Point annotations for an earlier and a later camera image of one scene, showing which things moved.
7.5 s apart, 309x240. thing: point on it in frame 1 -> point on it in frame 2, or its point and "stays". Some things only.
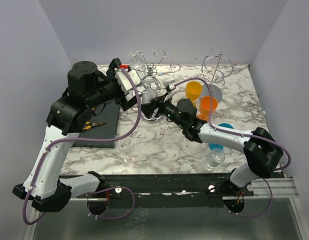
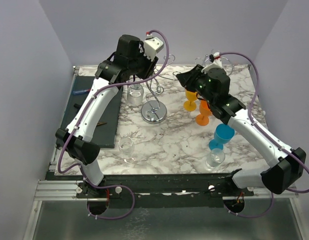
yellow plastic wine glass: [193, 91] stays
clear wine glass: [125, 147] stays
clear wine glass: [217, 156] stays
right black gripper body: [169, 110] -> [197, 81]
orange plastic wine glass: [204, 106] stays
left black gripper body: [107, 91] -> [140, 66]
